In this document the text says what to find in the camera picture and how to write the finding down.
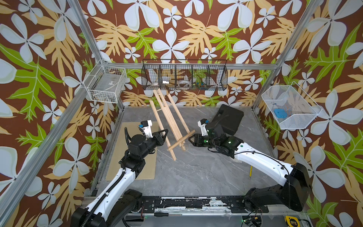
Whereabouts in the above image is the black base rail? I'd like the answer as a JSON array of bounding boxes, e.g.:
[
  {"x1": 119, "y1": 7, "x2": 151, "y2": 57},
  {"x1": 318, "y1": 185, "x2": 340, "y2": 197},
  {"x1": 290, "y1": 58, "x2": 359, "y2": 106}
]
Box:
[{"x1": 131, "y1": 196, "x2": 269, "y2": 213}]

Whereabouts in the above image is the white wire basket left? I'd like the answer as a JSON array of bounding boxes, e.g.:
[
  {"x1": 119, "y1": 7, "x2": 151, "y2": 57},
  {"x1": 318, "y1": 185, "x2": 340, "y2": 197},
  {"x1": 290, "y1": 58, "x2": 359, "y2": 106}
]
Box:
[{"x1": 84, "y1": 61, "x2": 128, "y2": 104}]

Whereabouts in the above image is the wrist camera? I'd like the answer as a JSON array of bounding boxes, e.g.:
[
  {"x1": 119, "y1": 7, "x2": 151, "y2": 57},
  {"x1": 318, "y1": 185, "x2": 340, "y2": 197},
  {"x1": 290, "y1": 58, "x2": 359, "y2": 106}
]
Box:
[
  {"x1": 198, "y1": 119, "x2": 209, "y2": 136},
  {"x1": 139, "y1": 120, "x2": 153, "y2": 139}
]

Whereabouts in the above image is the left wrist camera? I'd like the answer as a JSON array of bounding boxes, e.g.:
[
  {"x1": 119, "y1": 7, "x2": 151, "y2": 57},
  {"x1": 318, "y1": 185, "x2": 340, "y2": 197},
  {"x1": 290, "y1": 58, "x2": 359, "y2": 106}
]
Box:
[{"x1": 139, "y1": 120, "x2": 153, "y2": 139}]

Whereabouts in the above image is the white wire basket right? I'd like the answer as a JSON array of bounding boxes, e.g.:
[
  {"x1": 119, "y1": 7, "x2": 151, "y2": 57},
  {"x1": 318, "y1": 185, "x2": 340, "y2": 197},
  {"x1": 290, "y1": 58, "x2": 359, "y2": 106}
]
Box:
[{"x1": 261, "y1": 82, "x2": 322, "y2": 130}]

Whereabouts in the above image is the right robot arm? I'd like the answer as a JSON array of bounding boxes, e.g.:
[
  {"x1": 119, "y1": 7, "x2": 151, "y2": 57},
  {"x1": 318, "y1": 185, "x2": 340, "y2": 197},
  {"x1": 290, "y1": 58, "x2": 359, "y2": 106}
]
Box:
[{"x1": 188, "y1": 126, "x2": 313, "y2": 211}]

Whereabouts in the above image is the white tape roll in basket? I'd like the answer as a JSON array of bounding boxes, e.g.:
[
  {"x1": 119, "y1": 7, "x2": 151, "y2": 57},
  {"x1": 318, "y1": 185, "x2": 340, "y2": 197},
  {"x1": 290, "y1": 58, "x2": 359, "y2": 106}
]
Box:
[{"x1": 178, "y1": 80, "x2": 192, "y2": 89}]

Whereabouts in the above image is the white wire basket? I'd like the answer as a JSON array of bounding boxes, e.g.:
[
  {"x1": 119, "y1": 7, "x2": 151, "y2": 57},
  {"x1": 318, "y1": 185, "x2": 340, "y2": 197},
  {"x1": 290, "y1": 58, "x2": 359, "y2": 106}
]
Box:
[
  {"x1": 261, "y1": 82, "x2": 322, "y2": 130},
  {"x1": 84, "y1": 61, "x2": 128, "y2": 104}
]

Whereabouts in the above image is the yellow tape measure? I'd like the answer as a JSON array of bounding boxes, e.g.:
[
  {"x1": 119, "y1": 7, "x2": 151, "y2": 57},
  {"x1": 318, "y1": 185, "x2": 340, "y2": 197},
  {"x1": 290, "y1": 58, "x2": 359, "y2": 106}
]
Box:
[{"x1": 284, "y1": 216, "x2": 300, "y2": 227}]

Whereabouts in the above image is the blue sponge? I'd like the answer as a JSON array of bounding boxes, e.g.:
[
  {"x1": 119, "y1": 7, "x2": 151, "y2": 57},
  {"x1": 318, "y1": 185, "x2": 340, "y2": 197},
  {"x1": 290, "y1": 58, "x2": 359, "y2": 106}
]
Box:
[{"x1": 273, "y1": 108, "x2": 288, "y2": 119}]

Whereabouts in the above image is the light wooden board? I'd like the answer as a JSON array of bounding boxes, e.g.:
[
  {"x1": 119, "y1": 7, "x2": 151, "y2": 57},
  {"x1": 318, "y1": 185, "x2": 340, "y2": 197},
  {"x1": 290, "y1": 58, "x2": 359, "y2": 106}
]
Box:
[{"x1": 105, "y1": 122, "x2": 157, "y2": 181}]

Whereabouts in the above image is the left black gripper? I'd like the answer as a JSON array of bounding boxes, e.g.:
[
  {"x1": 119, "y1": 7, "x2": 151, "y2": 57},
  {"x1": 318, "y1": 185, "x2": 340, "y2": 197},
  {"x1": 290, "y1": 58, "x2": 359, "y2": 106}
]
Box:
[{"x1": 139, "y1": 128, "x2": 166, "y2": 160}]

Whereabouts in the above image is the black wire basket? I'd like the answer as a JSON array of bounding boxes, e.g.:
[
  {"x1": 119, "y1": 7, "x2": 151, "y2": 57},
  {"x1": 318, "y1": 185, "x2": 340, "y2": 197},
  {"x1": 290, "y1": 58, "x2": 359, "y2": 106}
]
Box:
[{"x1": 140, "y1": 59, "x2": 228, "y2": 91}]

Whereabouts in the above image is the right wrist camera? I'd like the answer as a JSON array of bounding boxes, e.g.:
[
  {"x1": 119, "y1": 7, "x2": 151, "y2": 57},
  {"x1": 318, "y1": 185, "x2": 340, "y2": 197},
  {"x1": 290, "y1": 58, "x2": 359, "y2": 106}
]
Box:
[{"x1": 198, "y1": 119, "x2": 209, "y2": 136}]

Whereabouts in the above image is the yellow pencil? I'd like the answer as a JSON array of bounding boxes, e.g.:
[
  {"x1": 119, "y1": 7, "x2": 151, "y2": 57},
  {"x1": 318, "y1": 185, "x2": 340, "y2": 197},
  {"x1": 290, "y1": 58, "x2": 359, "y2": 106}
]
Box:
[{"x1": 249, "y1": 166, "x2": 253, "y2": 180}]

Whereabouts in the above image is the black plastic case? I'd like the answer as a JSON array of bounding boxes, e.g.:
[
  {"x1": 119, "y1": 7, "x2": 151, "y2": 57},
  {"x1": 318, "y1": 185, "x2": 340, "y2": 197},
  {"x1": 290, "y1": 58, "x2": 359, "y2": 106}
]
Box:
[{"x1": 206, "y1": 104, "x2": 244, "y2": 136}]

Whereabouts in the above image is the wooden easel frame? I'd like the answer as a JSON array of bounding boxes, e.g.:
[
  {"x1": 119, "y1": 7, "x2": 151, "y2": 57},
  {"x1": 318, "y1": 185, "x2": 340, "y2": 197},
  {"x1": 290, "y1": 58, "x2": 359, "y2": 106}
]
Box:
[{"x1": 149, "y1": 89, "x2": 195, "y2": 161}]

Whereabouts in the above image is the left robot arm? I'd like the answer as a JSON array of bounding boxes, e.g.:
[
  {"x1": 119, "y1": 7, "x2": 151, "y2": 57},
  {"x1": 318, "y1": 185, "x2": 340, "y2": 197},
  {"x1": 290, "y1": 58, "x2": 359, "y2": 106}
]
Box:
[{"x1": 71, "y1": 124, "x2": 168, "y2": 227}]

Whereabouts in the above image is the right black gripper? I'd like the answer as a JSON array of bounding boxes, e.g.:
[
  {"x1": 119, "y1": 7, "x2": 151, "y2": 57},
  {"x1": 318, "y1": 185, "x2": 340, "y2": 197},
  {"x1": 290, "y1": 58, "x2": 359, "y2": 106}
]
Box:
[{"x1": 187, "y1": 133, "x2": 220, "y2": 150}]

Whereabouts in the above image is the black screwdriver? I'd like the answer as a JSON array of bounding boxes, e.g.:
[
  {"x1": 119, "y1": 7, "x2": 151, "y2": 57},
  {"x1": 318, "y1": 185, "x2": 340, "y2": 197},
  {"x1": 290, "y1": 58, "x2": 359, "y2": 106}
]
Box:
[{"x1": 154, "y1": 212, "x2": 182, "y2": 217}]

